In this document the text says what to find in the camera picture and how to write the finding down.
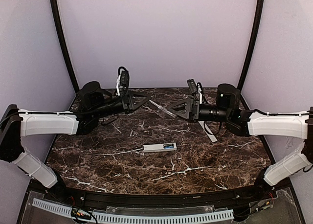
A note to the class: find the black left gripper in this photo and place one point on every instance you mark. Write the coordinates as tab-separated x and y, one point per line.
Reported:
126	103

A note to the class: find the black corner frame post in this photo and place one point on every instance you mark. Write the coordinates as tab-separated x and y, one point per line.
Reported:
63	44

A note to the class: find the white remote control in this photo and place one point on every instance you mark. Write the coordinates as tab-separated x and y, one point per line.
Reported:
153	148

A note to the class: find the clear handled tester screwdriver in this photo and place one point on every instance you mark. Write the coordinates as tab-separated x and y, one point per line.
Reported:
160	107

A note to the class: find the black front mounting rail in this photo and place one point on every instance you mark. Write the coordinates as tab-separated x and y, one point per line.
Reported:
236	198

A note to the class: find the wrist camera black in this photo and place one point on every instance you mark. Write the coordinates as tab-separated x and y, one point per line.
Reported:
122	82
195	90

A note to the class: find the black right corner post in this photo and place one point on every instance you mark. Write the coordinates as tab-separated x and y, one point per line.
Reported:
251	44

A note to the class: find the blue battery in remote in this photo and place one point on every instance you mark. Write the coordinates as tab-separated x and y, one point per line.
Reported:
170	146

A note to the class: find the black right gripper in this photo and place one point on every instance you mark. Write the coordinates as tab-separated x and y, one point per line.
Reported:
192	109

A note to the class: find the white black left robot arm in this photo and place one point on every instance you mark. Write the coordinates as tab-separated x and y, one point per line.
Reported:
96	103

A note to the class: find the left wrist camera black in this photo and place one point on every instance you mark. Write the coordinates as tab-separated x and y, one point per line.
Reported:
122	82

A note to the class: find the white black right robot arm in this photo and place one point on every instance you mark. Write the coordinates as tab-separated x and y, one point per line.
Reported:
252	123

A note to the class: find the white remote battery cover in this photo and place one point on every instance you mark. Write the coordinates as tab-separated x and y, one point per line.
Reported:
208	132

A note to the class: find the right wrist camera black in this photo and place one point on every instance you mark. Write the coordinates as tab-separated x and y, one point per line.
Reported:
195	90

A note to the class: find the white slotted cable duct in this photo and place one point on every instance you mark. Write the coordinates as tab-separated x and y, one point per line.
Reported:
122	215

